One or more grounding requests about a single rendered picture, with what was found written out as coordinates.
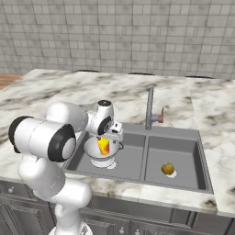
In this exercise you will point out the round silver knob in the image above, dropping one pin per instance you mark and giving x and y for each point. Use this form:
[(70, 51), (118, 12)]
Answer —
[(121, 230), (10, 189), (137, 232)]

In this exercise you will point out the white colander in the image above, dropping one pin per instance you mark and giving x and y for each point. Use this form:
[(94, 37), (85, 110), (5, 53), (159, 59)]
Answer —
[(91, 151)]

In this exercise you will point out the grey drawer front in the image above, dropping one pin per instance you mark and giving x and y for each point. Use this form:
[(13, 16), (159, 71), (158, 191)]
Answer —
[(18, 189)]

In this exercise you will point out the grey double sink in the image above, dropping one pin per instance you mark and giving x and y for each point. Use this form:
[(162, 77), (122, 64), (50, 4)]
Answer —
[(180, 153)]

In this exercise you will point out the yellow orange cup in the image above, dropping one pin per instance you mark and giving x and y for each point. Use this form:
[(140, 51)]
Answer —
[(104, 147)]

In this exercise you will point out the grey sink front panel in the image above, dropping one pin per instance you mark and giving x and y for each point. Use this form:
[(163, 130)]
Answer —
[(137, 209)]

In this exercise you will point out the grey tap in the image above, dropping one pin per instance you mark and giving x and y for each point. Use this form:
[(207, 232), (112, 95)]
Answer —
[(149, 107)]

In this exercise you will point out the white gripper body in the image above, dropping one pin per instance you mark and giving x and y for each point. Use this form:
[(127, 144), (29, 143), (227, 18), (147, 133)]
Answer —
[(116, 135)]

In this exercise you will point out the grey cupboard panel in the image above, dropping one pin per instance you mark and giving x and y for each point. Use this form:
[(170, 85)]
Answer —
[(214, 223)]

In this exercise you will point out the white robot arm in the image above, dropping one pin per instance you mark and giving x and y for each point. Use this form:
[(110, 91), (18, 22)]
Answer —
[(42, 137)]

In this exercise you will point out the grey cupboard door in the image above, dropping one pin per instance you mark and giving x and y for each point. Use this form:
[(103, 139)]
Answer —
[(107, 225), (21, 217), (162, 228)]

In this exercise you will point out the yellow brown sponge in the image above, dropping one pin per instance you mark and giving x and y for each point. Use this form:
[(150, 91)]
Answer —
[(167, 168)]

